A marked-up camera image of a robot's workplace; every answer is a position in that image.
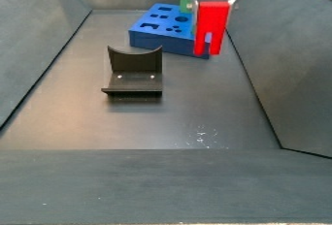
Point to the green round peg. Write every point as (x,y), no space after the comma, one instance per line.
(184,6)

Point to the black curved fixture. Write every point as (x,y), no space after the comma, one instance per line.
(135,72)

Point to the red square-circle block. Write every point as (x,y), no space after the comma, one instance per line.
(211,21)

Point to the blue foam peg board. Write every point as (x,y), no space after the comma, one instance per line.
(164,27)

